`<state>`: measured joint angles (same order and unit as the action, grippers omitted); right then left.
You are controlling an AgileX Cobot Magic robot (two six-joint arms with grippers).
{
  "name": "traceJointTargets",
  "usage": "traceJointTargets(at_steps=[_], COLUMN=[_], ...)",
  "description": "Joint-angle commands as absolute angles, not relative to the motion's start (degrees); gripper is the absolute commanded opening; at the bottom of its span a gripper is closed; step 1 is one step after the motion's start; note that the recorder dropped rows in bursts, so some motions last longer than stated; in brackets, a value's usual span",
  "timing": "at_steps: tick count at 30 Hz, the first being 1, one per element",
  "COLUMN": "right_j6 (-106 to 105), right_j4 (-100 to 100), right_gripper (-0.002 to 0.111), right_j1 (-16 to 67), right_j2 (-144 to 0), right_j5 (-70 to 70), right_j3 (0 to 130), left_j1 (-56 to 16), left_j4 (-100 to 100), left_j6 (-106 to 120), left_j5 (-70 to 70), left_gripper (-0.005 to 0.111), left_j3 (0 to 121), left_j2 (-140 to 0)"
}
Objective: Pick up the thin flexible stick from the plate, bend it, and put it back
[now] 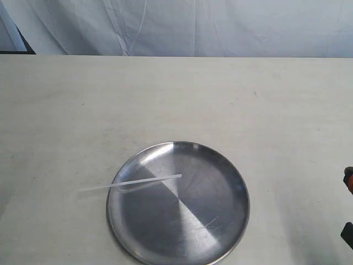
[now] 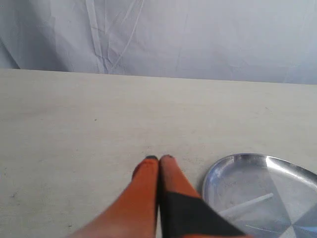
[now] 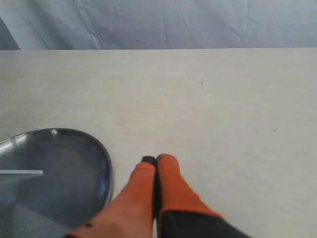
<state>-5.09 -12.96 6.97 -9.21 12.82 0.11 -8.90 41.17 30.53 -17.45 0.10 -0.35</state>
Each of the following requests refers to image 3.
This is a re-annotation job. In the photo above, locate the dark panel behind cloth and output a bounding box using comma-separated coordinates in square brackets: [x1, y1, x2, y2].
[0, 18, 20, 50]

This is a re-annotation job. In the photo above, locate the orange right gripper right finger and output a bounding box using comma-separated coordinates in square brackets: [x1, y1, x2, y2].
[157, 154, 249, 238]

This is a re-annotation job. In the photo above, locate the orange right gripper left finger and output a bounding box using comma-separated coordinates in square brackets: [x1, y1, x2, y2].
[65, 156, 156, 238]

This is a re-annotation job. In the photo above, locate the round steel plate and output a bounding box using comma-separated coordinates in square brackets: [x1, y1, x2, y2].
[0, 128, 113, 238]

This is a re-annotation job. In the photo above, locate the grey backdrop cloth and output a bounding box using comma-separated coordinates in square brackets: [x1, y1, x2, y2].
[0, 0, 317, 50]

